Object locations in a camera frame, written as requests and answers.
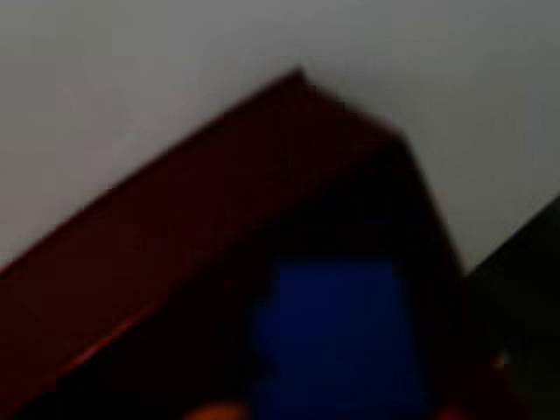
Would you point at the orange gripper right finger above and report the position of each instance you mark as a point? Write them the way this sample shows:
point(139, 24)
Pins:
point(450, 415)

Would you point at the dark brown box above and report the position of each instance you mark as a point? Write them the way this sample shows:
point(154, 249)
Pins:
point(184, 245)

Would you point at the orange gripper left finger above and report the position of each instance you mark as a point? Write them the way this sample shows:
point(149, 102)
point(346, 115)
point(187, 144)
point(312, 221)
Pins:
point(214, 412)

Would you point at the small blue block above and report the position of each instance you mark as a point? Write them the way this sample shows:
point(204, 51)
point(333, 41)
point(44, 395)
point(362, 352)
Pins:
point(337, 341)

